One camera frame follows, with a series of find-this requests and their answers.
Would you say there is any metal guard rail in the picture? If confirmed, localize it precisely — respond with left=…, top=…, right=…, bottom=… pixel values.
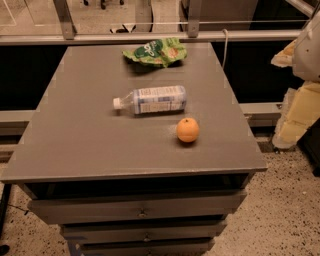
left=0, top=0, right=320, bottom=46

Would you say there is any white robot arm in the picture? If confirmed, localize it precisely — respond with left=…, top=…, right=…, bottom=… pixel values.
left=271, top=12, right=320, bottom=149

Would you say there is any top grey drawer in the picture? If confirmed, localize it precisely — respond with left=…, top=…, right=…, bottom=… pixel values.
left=28, top=190, right=246, bottom=224

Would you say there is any grey drawer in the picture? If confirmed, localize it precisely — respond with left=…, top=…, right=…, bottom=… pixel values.
left=28, top=190, right=246, bottom=224
left=62, top=219, right=226, bottom=244
left=81, top=238, right=213, bottom=256

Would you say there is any orange fruit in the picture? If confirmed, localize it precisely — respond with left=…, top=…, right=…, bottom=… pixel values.
left=176, top=118, right=200, bottom=143

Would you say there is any blue label plastic bottle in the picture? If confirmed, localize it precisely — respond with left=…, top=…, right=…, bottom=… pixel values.
left=113, top=85, right=187, bottom=115

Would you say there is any bottom grey drawer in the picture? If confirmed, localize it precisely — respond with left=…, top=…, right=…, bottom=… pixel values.
left=81, top=238, right=213, bottom=256

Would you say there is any green chip bag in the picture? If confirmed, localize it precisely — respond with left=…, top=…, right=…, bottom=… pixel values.
left=122, top=38, right=187, bottom=68

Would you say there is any grey drawer cabinet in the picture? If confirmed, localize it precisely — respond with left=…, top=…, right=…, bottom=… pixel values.
left=0, top=41, right=269, bottom=256

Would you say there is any middle grey drawer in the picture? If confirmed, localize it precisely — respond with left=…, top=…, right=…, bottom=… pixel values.
left=62, top=219, right=226, bottom=244

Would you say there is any white hanging cable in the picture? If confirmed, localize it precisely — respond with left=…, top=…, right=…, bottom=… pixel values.
left=221, top=28, right=230, bottom=70

